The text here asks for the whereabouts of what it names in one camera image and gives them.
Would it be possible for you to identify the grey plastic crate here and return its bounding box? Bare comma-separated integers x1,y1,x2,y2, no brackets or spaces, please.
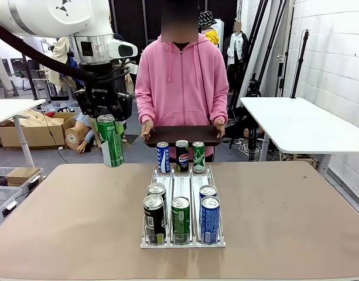
0,166,45,229

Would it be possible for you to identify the black Pepsi can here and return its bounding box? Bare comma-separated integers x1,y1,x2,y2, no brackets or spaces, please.
143,194,167,245
175,139,190,173
146,183,168,228

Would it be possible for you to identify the person's left hand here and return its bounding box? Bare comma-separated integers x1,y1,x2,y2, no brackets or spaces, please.
213,121,226,139

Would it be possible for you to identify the black camera tripod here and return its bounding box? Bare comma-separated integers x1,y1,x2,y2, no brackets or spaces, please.
15,35,39,100

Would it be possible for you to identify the blue Pocari can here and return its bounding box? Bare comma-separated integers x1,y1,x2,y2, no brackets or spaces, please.
199,196,221,245
156,141,170,174
199,184,218,203

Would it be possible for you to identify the mannequin torso lying down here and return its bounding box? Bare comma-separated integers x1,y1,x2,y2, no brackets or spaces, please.
64,112,95,155

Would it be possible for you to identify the white side table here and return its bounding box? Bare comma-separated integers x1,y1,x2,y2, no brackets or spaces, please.
240,97,359,178
0,98,47,168

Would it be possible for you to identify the large cardboard box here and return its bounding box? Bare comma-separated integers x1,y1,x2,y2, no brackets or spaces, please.
0,109,77,148

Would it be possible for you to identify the mannequin with yellow hoodie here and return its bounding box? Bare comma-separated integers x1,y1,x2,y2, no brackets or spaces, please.
198,11,224,47

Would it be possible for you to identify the small flat cardboard box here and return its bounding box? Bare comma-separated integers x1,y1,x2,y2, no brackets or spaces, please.
5,167,42,185

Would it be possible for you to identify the white can dispenser rack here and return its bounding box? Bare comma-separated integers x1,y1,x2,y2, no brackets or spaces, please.
140,163,227,249

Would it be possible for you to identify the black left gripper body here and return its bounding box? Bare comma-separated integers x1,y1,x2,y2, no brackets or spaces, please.
84,86,119,116

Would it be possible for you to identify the person's right forearm pink sleeve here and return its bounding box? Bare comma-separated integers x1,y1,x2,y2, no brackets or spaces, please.
134,87,155,125

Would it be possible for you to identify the person's right hand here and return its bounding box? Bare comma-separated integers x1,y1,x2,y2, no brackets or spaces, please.
140,119,154,141

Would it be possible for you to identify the person in pink hoodie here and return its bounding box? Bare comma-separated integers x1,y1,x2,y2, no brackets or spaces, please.
134,0,229,163

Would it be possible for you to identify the black light stand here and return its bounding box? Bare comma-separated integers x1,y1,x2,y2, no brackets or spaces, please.
290,28,311,99

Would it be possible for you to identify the black left arm cable sleeve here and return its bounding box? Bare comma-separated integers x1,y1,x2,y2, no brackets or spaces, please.
0,20,131,86

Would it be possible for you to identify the mannequin with blue shirt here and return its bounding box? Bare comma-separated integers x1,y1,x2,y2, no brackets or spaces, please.
49,36,73,91

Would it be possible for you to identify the person's left forearm pink sleeve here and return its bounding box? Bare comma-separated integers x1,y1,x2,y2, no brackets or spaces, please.
210,87,229,124

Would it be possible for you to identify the green Chilsung cider can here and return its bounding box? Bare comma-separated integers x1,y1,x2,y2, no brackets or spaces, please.
96,114,125,168
192,140,206,173
171,196,191,245

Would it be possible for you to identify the dark brown serving tray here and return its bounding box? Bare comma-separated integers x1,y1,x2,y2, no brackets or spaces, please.
143,125,223,148

